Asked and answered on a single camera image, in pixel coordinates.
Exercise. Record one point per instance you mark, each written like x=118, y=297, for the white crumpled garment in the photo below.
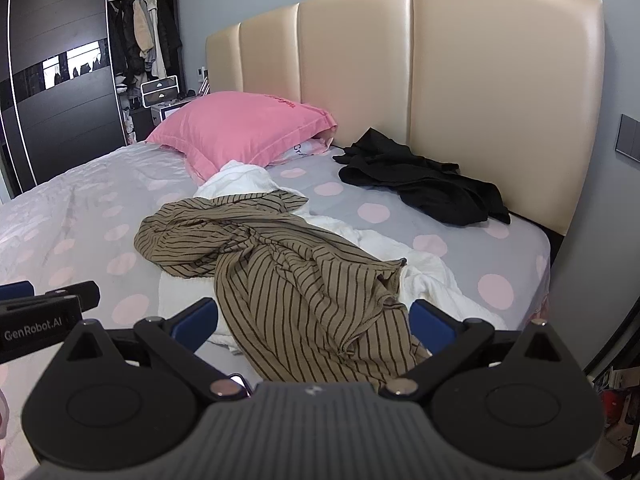
x=240, y=180

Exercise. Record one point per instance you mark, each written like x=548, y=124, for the row of hanging clothes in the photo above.
x=142, y=30

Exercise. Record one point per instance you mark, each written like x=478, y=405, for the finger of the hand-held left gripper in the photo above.
x=87, y=296
x=15, y=291

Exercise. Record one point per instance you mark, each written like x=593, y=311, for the white printed pillow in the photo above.
x=305, y=150

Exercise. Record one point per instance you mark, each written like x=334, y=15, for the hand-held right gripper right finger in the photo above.
x=432, y=322

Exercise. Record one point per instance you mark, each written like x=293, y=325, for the white storage box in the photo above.
x=160, y=91

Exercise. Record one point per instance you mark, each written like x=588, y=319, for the silver storage box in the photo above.
x=167, y=111

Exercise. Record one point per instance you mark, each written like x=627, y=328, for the brown striped shirt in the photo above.
x=300, y=300

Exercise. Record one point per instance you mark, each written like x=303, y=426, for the white wall thermostat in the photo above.
x=202, y=74

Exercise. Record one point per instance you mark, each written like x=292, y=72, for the black crumpled garment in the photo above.
x=425, y=185

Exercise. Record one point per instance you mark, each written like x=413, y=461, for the grey polka dot bed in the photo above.
x=75, y=200

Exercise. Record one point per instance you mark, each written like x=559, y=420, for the beige padded headboard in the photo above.
x=450, y=85

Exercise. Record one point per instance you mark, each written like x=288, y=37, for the pink pillow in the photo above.
x=235, y=125

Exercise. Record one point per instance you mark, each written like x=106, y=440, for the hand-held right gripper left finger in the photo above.
x=192, y=322

